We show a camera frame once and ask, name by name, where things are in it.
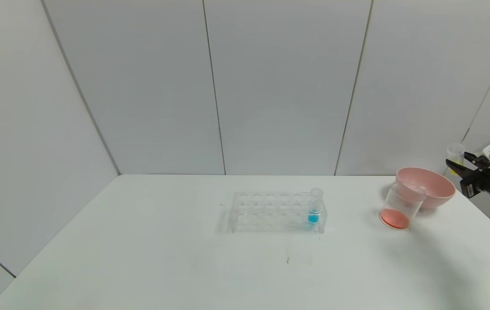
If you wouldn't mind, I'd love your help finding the clear glass beaker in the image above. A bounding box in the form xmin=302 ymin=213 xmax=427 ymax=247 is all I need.
xmin=379 ymin=182 xmax=425 ymax=229

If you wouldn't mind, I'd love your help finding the pink bowl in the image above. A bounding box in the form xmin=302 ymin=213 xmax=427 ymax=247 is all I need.
xmin=396 ymin=167 xmax=456 ymax=210

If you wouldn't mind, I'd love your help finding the blue pigment test tube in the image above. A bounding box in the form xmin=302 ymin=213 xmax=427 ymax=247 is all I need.
xmin=308 ymin=188 xmax=324 ymax=225

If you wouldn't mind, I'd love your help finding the clear plastic test tube rack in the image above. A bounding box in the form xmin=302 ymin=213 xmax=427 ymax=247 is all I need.
xmin=228 ymin=191 xmax=327 ymax=234

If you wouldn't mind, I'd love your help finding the yellow pigment test tube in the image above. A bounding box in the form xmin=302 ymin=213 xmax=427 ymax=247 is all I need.
xmin=447 ymin=143 xmax=466 ymax=175

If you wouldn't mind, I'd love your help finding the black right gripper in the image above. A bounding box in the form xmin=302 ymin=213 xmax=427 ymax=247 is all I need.
xmin=446 ymin=152 xmax=490 ymax=202

